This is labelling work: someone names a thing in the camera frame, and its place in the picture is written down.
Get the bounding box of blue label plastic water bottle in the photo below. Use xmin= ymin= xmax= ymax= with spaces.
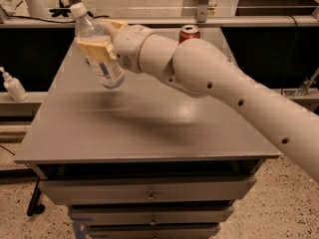
xmin=70 ymin=2 xmax=125 ymax=90

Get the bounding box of grey metal upright bracket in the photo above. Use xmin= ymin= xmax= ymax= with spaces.
xmin=196 ymin=0 xmax=209 ymax=23

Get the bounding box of black cable on shelf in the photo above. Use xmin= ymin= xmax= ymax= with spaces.
xmin=6 ymin=14 xmax=111 ymax=25

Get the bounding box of middle grey drawer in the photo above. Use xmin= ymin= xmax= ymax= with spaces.
xmin=70 ymin=205 xmax=234 ymax=225

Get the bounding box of grey drawer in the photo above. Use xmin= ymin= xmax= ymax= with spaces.
xmin=88 ymin=223 xmax=220 ymax=239
xmin=70 ymin=205 xmax=234 ymax=225
xmin=39 ymin=175 xmax=256 ymax=205

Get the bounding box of white pump dispenser bottle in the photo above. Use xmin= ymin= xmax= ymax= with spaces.
xmin=0 ymin=67 xmax=28 ymax=102

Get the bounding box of top grey drawer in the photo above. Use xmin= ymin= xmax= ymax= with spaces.
xmin=39 ymin=175 xmax=256 ymax=205

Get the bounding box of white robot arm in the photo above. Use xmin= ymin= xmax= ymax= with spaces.
xmin=76 ymin=20 xmax=319 ymax=181

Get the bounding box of bottom grey drawer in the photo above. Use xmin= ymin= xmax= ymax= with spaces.
xmin=88 ymin=223 xmax=220 ymax=239

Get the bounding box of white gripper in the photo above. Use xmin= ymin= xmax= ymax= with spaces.
xmin=75 ymin=19 xmax=154 ymax=74

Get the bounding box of red cola can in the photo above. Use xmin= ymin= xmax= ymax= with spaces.
xmin=179 ymin=25 xmax=200 ymax=43

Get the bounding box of black caster wheel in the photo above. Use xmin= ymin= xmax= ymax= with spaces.
xmin=27 ymin=181 xmax=46 ymax=217

